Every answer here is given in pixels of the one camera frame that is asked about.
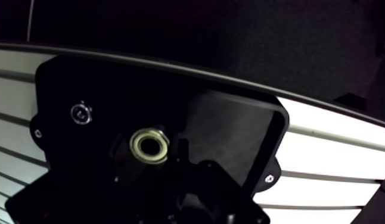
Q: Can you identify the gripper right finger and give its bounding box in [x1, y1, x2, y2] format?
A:
[170, 133, 272, 224]

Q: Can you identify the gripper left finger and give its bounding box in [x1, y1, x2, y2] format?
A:
[4, 133, 168, 224]

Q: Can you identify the steel bearing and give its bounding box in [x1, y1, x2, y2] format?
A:
[129, 127, 170, 165]

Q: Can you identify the black tray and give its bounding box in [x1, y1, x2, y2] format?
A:
[29, 54, 290, 198]

